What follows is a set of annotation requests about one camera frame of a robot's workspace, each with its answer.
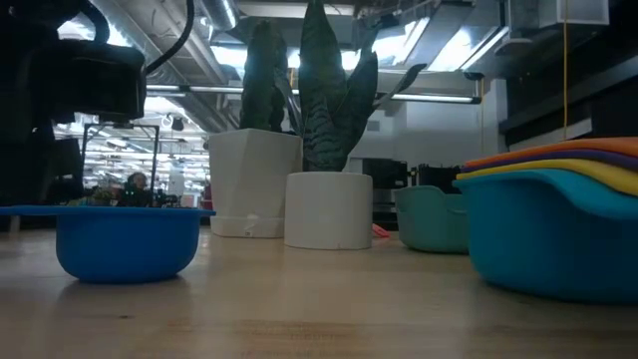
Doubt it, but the white angular plant pot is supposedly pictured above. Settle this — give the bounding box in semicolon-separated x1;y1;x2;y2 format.
207;128;304;239

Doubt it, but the black crate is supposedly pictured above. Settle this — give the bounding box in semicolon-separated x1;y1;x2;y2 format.
412;163;465;193

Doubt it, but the blue measuring cup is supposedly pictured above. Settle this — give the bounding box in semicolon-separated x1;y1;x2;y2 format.
0;204;216;285

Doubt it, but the white round plant pot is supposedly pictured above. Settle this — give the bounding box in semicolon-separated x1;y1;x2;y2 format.
283;171;375;251

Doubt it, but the black rack frame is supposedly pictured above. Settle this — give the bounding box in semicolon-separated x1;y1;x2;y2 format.
79;122;161;200

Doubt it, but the teal plastic basket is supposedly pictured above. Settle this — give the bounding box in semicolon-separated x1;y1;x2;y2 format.
393;184;471;255

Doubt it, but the purple measuring cup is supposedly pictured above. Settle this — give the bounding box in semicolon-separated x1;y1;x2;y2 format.
460;148;638;174

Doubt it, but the black left wrist camera cable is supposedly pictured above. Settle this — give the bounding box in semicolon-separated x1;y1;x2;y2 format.
143;0;196;76

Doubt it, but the tall green cactus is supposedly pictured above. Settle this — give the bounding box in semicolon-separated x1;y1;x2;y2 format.
238;19;290;134

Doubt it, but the black equipment case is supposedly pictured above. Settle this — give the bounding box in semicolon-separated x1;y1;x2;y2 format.
362;158;410;191

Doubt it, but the striped green snake plant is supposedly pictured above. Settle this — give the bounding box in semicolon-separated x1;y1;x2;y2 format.
272;0;430;174

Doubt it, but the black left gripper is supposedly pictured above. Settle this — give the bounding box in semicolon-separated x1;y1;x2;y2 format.
29;39;148;124

